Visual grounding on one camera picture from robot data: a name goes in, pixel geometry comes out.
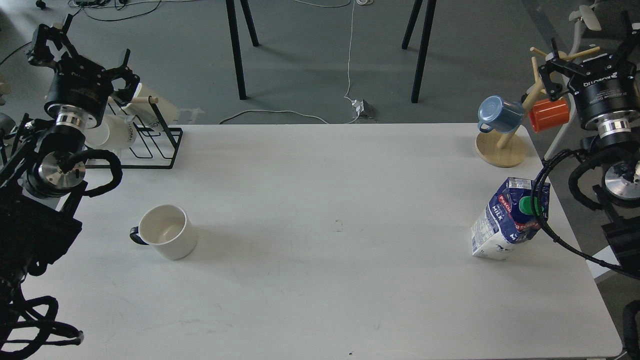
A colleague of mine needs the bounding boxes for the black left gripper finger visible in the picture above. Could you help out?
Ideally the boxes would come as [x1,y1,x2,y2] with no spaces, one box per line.
[103,48,140,104]
[26,13,79,68]

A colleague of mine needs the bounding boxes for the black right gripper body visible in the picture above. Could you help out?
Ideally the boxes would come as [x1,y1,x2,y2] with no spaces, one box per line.
[569,59,639,131]

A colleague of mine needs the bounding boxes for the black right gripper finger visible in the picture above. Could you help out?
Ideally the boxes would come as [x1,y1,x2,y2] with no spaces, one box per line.
[538,38,581,101]
[614,11,640,66]

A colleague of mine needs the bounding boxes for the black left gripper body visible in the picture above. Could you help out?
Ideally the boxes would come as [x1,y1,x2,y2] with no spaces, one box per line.
[44,55,114,120]

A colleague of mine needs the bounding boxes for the white mug black handle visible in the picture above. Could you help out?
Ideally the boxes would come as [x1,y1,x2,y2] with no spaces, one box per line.
[129,204,198,261]

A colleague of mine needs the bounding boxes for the blue white milk carton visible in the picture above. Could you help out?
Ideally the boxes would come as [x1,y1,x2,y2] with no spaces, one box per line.
[470,177,551,260]

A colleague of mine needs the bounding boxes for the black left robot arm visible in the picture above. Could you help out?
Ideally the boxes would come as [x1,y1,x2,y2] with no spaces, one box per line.
[0,14,140,360]

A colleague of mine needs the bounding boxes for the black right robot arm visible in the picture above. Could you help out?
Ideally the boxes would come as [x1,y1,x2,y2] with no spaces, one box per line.
[534,6,639,282]

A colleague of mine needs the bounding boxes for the cream cup on rack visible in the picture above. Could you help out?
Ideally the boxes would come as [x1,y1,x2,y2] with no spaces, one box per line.
[120,83,179,126]

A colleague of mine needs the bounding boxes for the white cup on rack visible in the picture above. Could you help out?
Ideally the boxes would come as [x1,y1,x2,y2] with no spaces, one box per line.
[84,115,138,151]

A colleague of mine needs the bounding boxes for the orange mug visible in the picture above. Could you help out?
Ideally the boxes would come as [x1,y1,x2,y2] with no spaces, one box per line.
[528,98,570,133]

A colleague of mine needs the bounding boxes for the blue mug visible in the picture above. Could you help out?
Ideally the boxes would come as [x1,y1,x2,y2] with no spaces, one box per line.
[477,95,525,134]

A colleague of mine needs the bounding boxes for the wooden mug tree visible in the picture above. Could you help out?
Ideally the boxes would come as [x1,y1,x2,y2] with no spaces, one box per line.
[474,46,601,168]

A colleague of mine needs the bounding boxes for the black table leg left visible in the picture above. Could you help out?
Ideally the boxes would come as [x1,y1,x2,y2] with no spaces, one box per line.
[225,0,260,100]

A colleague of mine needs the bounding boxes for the black table leg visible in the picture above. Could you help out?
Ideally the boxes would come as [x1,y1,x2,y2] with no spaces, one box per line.
[401,0,438,104]
[225,0,260,100]

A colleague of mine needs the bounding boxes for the black table leg right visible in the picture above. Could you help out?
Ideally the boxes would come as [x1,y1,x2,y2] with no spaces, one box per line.
[401,0,438,104]

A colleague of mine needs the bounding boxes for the white power plug adapter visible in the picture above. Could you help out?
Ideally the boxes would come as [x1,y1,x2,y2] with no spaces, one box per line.
[350,99,377,120]

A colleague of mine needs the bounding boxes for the black floor cables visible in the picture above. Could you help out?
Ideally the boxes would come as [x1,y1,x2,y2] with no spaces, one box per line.
[35,0,163,23]

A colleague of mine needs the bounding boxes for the black wire cup rack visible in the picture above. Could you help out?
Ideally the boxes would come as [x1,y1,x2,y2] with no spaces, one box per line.
[105,95,184,170]

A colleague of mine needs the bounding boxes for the white floor cable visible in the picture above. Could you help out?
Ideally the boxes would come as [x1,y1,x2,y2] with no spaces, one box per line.
[219,0,373,125]

